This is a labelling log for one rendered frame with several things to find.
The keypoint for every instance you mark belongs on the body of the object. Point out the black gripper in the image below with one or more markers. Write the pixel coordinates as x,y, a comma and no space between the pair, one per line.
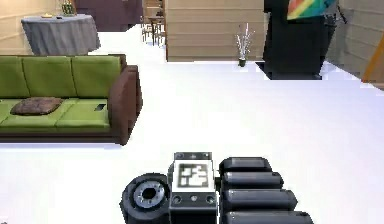
148,196

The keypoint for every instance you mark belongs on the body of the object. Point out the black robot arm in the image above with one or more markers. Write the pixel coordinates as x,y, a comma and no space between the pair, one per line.
246,193

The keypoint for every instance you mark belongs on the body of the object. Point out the black stand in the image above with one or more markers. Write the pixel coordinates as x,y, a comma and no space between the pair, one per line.
293,43

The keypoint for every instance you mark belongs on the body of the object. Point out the black remote control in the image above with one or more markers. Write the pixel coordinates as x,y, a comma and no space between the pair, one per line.
100,107

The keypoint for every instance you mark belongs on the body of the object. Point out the brown cushion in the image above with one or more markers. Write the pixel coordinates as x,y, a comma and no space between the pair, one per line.
36,106

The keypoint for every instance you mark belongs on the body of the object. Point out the brown wooden chair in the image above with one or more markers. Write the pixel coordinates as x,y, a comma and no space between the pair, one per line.
154,23

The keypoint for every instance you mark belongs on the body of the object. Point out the white twig plant in pot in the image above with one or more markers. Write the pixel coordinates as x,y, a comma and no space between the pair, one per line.
243,46

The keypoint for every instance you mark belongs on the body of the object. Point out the round table with grey cloth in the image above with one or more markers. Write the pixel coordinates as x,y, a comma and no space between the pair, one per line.
60,35

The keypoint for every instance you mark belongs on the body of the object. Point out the dark purple cupboard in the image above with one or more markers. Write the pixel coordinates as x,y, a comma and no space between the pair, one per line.
110,13

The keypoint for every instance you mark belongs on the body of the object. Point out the yellow dish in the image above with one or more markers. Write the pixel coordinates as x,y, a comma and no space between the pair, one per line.
47,15

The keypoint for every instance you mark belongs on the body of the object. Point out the colourful framed picture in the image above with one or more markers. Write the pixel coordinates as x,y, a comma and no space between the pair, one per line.
308,8

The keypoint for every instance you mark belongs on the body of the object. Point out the green sofa with brown frame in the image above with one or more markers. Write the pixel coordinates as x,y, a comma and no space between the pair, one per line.
66,100

